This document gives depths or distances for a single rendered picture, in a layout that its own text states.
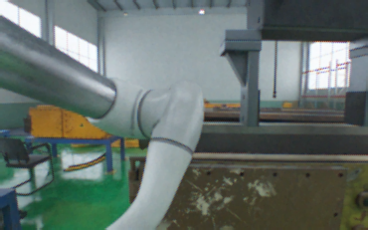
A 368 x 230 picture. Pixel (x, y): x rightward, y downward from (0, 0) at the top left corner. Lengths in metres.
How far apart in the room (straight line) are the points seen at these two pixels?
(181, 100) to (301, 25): 0.26
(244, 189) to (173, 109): 0.36
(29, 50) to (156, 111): 0.24
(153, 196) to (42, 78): 0.27
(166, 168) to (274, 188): 0.39
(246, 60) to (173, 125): 0.21
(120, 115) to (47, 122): 3.91
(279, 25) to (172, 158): 0.27
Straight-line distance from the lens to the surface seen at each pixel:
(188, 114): 0.39
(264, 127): 0.69
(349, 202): 0.83
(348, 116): 0.29
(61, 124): 4.14
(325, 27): 0.24
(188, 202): 0.64
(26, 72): 0.35
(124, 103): 0.43
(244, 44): 0.21
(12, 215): 2.28
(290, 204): 0.70
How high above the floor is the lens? 1.44
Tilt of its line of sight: 6 degrees down
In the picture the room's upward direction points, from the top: straight up
